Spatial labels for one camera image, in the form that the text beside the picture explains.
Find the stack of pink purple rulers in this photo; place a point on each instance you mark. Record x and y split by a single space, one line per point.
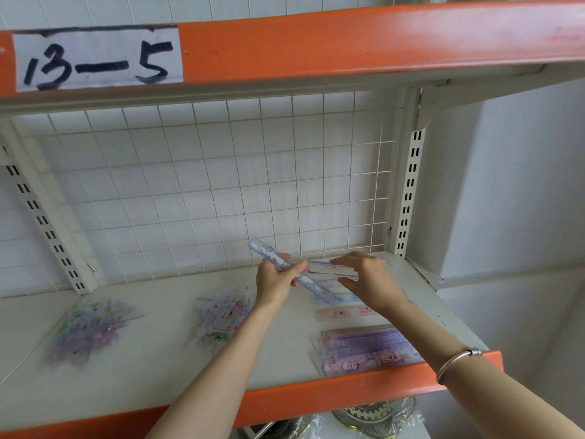
361 349

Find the person's right hand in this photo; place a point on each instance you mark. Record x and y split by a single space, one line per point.
372 283

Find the orange-edged shelf with paper label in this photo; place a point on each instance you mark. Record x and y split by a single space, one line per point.
342 41

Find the pile of clear pink packets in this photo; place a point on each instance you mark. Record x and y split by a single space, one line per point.
224 315

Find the pile of clear purple packets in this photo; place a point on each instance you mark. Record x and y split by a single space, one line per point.
89 329

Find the white slotted shelf upright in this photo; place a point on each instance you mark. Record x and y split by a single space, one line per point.
409 178
41 214

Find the clear blue ruler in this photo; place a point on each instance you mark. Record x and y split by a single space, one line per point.
322 268

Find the person's left forearm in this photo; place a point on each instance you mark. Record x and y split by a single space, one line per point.
219 370

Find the orange-edged white shelf board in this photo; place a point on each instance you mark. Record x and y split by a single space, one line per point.
137 379

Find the person's left thumb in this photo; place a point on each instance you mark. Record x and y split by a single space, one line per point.
296 269

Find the small metal clip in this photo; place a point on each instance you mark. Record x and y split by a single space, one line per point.
92 268

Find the pink ruler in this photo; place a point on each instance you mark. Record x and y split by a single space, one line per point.
340 312

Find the clear purple ruler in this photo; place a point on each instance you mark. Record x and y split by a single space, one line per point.
263 251

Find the person's right thumb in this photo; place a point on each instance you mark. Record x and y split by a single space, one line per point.
349 283

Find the patterned silver dish in wrap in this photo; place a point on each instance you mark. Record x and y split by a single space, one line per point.
372 411

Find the white handwritten paper label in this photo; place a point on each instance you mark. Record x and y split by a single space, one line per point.
98 59

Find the person's right forearm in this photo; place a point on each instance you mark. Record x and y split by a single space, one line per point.
475 384

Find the person's left hand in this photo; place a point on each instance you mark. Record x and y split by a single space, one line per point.
272 281

